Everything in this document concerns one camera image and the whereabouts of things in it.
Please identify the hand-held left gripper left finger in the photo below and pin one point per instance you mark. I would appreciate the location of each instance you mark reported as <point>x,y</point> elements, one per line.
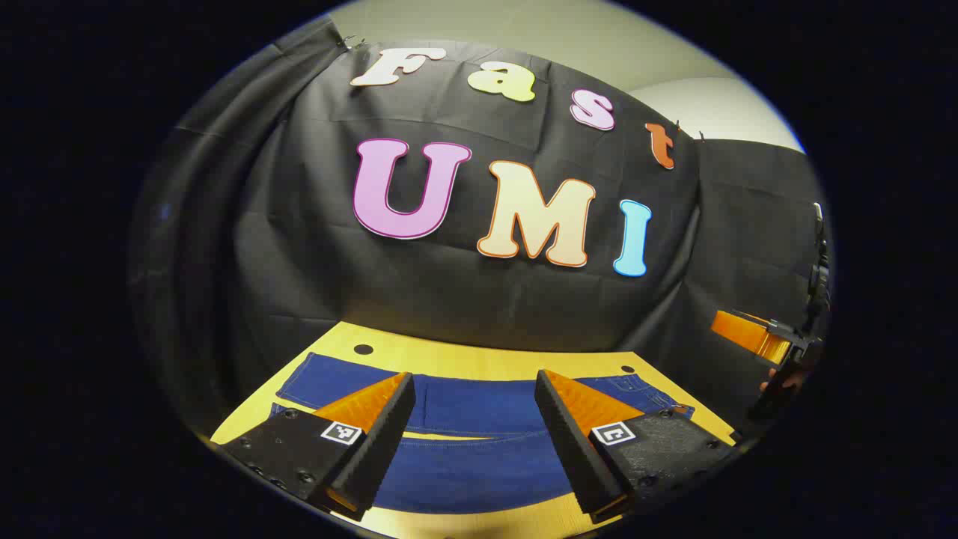
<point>382,442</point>

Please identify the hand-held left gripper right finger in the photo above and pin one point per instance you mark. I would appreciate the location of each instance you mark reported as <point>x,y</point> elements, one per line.
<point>569,442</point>

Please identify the black backdrop cloth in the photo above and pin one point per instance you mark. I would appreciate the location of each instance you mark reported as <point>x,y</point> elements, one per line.
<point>449,292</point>

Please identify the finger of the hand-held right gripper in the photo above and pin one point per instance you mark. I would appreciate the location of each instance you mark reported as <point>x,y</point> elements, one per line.
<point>748,335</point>

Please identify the blue denim jeans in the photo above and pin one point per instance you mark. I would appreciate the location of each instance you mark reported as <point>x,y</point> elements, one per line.
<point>471,404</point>

